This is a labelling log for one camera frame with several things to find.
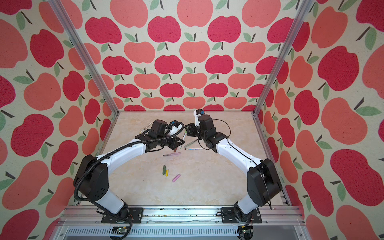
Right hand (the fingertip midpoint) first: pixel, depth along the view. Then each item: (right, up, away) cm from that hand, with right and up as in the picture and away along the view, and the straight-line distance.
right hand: (187, 126), depth 83 cm
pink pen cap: (-7, -30, +4) cm, 32 cm away
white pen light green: (-2, -5, -8) cm, 9 cm away
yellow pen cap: (-13, -28, +5) cm, 31 cm away
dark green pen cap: (-14, -27, +6) cm, 31 cm away
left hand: (-2, -8, +1) cm, 9 cm away
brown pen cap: (-9, -15, +17) cm, 24 cm away
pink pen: (-9, -18, +15) cm, 25 cm away
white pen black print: (-1, -15, +15) cm, 22 cm away
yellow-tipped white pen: (-31, 0, +29) cm, 43 cm away
